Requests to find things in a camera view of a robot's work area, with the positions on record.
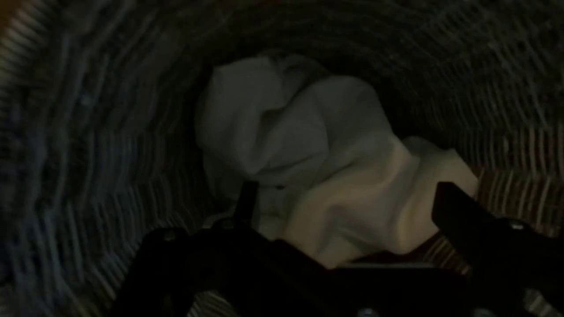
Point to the white cloth towel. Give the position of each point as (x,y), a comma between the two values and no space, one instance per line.
(318,169)

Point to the grey wicker basket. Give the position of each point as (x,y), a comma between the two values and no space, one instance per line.
(89,147)

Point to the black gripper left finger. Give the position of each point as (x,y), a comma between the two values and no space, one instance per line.
(248,205)

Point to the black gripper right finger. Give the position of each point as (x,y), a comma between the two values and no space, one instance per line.
(470,229)

